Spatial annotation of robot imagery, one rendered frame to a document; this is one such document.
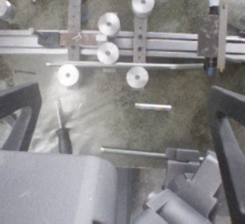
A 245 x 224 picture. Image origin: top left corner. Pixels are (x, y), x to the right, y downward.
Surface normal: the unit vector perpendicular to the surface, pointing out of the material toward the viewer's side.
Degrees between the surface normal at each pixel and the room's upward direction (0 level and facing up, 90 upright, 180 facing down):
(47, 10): 0
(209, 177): 38
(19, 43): 0
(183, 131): 0
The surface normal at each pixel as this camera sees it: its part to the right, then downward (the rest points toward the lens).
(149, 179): -0.03, 0.09
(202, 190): -0.52, -0.29
